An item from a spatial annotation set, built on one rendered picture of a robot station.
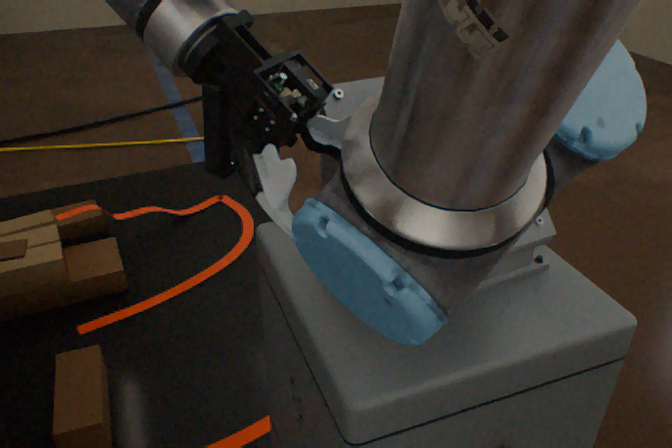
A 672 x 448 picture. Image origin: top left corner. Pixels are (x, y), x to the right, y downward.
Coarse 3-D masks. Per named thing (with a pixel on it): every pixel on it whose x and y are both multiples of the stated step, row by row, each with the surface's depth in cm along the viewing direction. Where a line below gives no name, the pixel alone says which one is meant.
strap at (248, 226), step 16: (80, 208) 221; (96, 208) 223; (144, 208) 241; (160, 208) 247; (192, 208) 260; (240, 208) 261; (240, 240) 238; (224, 256) 228; (208, 272) 219; (176, 288) 211; (144, 304) 203; (96, 320) 196; (112, 320) 196; (240, 432) 157; (256, 432) 157
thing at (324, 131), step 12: (312, 120) 59; (324, 120) 59; (348, 120) 59; (312, 132) 60; (324, 132) 61; (336, 132) 60; (312, 144) 60; (324, 144) 60; (336, 144) 61; (336, 156) 62
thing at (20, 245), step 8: (16, 240) 202; (24, 240) 202; (0, 248) 198; (8, 248) 198; (16, 248) 198; (24, 248) 198; (0, 256) 194; (8, 256) 194; (16, 256) 194; (24, 256) 195
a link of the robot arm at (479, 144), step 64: (448, 0) 26; (512, 0) 24; (576, 0) 23; (640, 0) 25; (448, 64) 28; (512, 64) 27; (576, 64) 27; (384, 128) 37; (448, 128) 31; (512, 128) 30; (320, 192) 46; (384, 192) 39; (448, 192) 36; (512, 192) 38; (320, 256) 47; (384, 256) 40; (448, 256) 39; (384, 320) 46
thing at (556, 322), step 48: (288, 240) 87; (288, 288) 78; (528, 288) 77; (576, 288) 77; (288, 336) 82; (336, 336) 69; (384, 336) 69; (432, 336) 69; (480, 336) 69; (528, 336) 69; (576, 336) 69; (624, 336) 72; (288, 384) 89; (336, 384) 63; (384, 384) 63; (432, 384) 63; (480, 384) 66; (528, 384) 69; (576, 384) 73; (288, 432) 96; (336, 432) 66; (384, 432) 64; (432, 432) 67; (480, 432) 71; (528, 432) 75; (576, 432) 80
